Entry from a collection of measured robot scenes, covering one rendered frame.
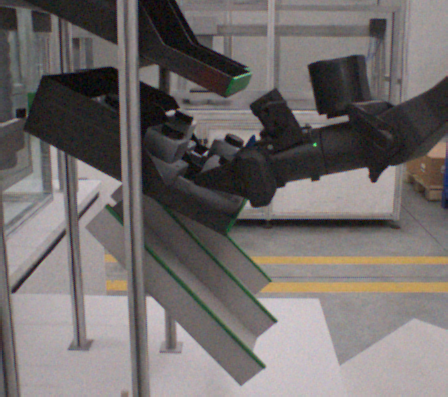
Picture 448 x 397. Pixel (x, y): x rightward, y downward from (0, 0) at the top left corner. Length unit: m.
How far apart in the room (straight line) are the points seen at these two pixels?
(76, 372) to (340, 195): 3.71
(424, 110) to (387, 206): 4.08
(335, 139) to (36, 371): 0.67
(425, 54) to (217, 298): 8.57
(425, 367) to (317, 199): 3.54
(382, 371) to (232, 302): 0.34
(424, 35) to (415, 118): 8.67
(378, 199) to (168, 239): 3.88
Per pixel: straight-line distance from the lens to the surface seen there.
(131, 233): 0.70
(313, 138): 0.68
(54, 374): 1.08
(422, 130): 0.63
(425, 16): 9.30
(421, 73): 9.30
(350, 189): 4.61
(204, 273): 0.86
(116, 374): 1.06
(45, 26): 0.96
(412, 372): 1.10
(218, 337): 0.75
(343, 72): 0.68
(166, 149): 0.73
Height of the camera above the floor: 1.41
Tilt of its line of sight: 13 degrees down
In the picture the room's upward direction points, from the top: straight up
